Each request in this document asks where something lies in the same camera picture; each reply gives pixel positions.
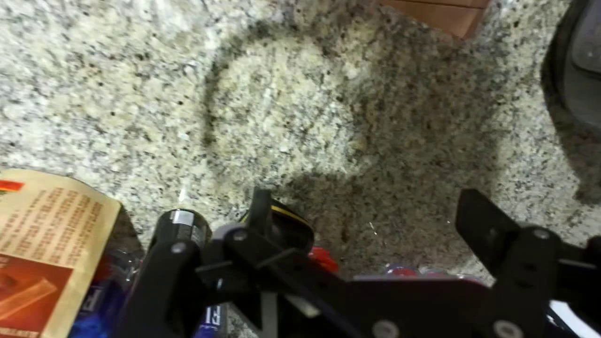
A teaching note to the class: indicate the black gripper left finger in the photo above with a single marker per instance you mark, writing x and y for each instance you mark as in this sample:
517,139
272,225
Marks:
263,263

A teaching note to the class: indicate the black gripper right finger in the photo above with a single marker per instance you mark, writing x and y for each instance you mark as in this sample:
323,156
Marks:
518,274

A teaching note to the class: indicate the black round cooker lid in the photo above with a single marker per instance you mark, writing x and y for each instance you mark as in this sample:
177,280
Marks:
582,62

